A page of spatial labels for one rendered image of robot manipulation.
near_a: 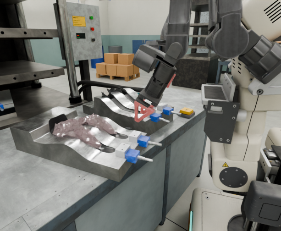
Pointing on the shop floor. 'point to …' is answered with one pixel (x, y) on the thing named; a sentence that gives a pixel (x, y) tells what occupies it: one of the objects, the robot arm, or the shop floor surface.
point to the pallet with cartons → (118, 66)
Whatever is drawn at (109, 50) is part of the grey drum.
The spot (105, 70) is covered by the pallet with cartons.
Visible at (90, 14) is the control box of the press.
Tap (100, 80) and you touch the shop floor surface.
